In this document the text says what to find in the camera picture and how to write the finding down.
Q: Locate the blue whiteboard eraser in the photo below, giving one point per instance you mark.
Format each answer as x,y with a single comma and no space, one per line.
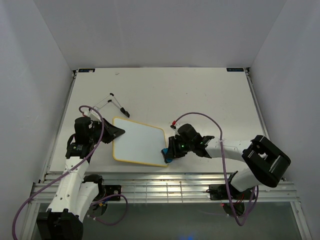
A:
166,155

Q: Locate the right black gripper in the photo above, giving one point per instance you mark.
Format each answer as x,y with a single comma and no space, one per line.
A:
173,152

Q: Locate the yellow framed whiteboard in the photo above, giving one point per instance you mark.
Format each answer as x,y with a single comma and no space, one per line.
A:
140,144

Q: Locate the blue table label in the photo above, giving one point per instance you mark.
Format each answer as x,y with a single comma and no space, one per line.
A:
86,70
235,69

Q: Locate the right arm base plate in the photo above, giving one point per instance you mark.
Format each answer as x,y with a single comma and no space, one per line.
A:
219,192

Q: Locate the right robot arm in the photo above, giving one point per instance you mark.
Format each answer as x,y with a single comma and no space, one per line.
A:
266,163

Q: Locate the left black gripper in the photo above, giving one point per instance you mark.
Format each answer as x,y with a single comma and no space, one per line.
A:
112,131

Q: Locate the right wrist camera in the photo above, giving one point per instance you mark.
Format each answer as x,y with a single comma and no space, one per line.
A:
175,126

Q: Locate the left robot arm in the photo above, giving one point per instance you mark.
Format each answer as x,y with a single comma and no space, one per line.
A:
63,219

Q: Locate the right blue table label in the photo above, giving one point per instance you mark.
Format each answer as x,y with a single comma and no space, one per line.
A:
235,69

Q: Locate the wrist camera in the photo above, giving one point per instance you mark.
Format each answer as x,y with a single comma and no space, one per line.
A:
92,115
175,126

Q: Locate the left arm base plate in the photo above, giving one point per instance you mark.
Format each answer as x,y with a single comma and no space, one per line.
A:
112,190

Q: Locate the left blue table label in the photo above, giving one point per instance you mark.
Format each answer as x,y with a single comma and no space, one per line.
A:
86,70

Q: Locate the black wire whiteboard stand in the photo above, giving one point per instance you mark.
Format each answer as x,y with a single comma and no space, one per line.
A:
111,99

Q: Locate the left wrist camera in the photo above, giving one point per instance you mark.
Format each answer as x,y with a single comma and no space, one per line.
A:
92,115

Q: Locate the aluminium rail frame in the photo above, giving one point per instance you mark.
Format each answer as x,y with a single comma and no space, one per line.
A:
152,95

